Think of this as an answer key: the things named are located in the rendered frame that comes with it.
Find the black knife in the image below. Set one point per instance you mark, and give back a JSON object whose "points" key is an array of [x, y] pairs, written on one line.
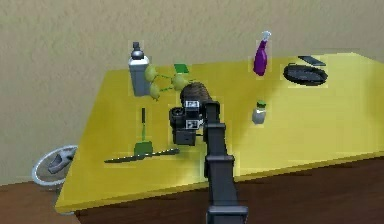
{"points": [[160, 155]]}

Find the white shaker with green cap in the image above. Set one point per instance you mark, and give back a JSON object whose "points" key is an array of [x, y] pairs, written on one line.
{"points": [[259, 115]]}

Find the purple spray bottle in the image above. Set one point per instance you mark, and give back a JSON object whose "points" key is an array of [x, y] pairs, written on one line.
{"points": [[260, 60]]}

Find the green square sponge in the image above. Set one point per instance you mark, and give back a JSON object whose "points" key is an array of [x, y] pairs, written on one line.
{"points": [[181, 68]]}

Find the grey bottle with black cap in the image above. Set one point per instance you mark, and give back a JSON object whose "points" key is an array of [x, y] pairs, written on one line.
{"points": [[139, 76]]}

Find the yellow table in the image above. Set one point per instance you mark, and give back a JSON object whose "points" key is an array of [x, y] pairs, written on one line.
{"points": [[300, 126]]}

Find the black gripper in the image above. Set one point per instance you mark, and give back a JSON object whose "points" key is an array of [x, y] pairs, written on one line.
{"points": [[184, 136]]}

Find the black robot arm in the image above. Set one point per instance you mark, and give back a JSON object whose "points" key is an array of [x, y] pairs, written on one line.
{"points": [[220, 173]]}

